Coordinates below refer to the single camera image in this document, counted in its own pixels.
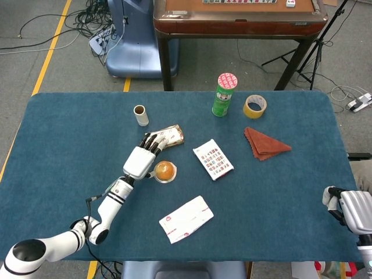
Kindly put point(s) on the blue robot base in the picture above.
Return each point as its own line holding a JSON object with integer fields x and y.
{"x": 136, "y": 43}

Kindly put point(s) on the red white wrapped snack pack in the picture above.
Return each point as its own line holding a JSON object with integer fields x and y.
{"x": 175, "y": 136}

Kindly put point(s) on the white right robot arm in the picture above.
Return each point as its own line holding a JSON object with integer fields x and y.
{"x": 366, "y": 250}

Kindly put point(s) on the yellow tape roll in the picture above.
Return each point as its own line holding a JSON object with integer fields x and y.
{"x": 247, "y": 110}

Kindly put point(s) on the blue table mat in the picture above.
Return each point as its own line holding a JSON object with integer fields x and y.
{"x": 58, "y": 145}

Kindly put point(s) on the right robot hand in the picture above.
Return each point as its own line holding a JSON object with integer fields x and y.
{"x": 356, "y": 209}

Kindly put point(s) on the black tripod stand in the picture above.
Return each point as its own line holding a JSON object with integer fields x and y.
{"x": 315, "y": 48}

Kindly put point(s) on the white power strip with plugs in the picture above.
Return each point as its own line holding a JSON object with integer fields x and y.
{"x": 101, "y": 39}

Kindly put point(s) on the row of mahjong tiles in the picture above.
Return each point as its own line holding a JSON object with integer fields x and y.
{"x": 238, "y": 1}

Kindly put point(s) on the white wet wipes pack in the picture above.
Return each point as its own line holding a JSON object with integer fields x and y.
{"x": 186, "y": 219}

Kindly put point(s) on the orange jelly cup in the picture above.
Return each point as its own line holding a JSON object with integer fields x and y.
{"x": 165, "y": 171}

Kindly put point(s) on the grey-blue robot chest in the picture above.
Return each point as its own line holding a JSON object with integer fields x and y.
{"x": 183, "y": 270}

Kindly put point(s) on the patterned white packet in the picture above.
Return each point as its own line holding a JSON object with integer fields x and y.
{"x": 213, "y": 159}

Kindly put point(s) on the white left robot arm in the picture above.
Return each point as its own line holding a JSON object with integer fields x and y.
{"x": 109, "y": 206}

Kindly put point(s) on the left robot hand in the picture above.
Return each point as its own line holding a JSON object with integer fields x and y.
{"x": 139, "y": 162}

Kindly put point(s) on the brown mahjong table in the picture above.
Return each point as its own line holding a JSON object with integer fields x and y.
{"x": 232, "y": 26}

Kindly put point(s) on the green chips can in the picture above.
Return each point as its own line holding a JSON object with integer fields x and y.
{"x": 223, "y": 98}

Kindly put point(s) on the single white mahjong tile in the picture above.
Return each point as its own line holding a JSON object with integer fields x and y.
{"x": 290, "y": 3}

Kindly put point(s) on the brown folded cloth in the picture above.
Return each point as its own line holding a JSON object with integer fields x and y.
{"x": 264, "y": 143}

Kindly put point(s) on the cardboard tube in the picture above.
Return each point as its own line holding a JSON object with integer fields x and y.
{"x": 141, "y": 116}

